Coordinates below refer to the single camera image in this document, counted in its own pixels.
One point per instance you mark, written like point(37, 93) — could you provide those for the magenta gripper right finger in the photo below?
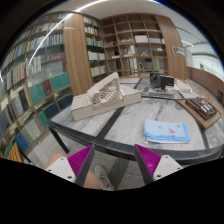
point(154, 166)

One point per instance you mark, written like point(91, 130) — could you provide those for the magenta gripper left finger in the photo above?
point(74, 168)

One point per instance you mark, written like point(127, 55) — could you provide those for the light blue folded towel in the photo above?
point(165, 132)

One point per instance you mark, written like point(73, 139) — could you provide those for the person's leg and shoe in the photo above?
point(94, 180)

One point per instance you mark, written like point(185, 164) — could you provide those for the white architectural building model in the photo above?
point(106, 95)

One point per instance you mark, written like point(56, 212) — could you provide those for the flat white site model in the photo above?
point(187, 89)

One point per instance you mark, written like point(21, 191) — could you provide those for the glass-front bookcase with books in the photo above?
point(58, 56)

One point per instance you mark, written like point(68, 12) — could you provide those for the wooden open bookshelf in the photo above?
point(134, 45)

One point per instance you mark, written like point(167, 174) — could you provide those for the white wall sign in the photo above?
point(178, 50)

